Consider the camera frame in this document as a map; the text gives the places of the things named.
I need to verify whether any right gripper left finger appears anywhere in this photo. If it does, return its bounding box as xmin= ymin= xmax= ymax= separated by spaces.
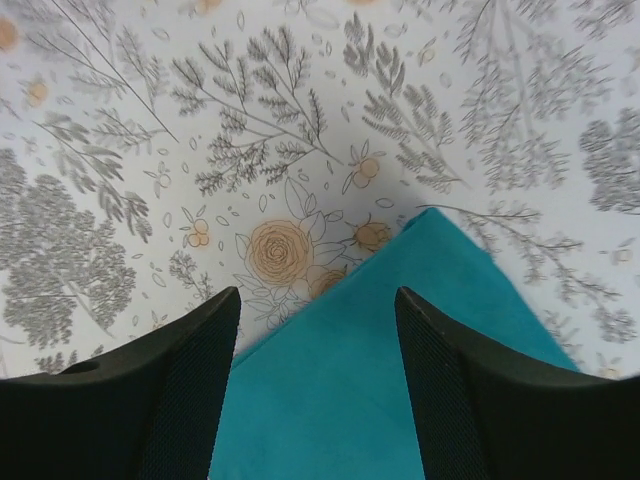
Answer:
xmin=1 ymin=287 xmax=241 ymax=479

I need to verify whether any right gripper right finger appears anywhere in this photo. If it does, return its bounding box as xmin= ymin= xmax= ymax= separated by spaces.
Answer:
xmin=395 ymin=287 xmax=639 ymax=479

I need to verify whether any teal t shirt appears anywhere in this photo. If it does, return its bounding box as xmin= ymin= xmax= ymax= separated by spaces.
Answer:
xmin=210 ymin=209 xmax=574 ymax=480

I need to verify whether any floral patterned table mat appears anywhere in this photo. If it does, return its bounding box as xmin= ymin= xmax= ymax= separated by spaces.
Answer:
xmin=1 ymin=1 xmax=639 ymax=378

